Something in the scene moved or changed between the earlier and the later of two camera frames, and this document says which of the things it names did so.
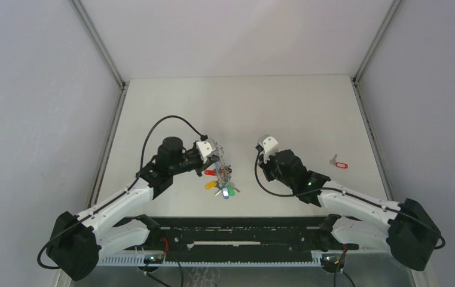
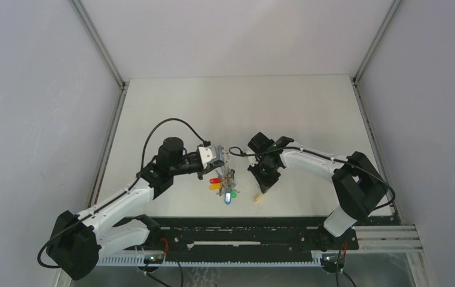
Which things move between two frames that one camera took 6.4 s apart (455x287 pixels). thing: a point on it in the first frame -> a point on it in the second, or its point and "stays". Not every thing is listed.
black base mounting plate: x=240 y=236 stays
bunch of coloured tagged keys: x=226 y=188 stays
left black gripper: x=202 y=166 stays
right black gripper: x=265 y=167 -> x=265 y=183
